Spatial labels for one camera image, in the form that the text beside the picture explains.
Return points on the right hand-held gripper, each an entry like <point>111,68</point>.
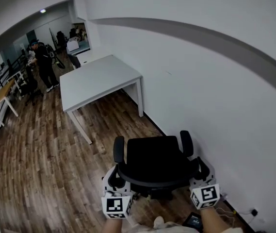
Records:
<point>206,194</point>

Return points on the wooden desk with white legs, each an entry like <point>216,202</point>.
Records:
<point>2,93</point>

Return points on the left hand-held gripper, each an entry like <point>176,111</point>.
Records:
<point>114,205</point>

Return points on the black swivel chair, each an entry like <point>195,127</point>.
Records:
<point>31,81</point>

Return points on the white box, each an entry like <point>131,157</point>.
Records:
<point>72,46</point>

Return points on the white table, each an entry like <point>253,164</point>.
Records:
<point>99,79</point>

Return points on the black office chair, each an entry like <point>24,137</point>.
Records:
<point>152,154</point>

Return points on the black wall plug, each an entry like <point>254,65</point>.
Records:
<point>254,212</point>

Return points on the long white desk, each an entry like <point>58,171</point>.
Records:
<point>86,57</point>

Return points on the person's white shoe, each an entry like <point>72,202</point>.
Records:
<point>158,221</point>

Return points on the small ceiling light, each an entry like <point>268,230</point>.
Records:
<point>43,11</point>

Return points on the person's pale clothing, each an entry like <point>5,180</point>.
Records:
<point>171,228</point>

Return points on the person's left forearm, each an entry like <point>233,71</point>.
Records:
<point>112,226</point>

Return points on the person's right forearm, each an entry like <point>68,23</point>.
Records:
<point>213,221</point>

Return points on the black device with screen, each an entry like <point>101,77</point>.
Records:
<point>193,222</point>

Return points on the teal counter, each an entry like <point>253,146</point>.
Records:
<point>84,45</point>

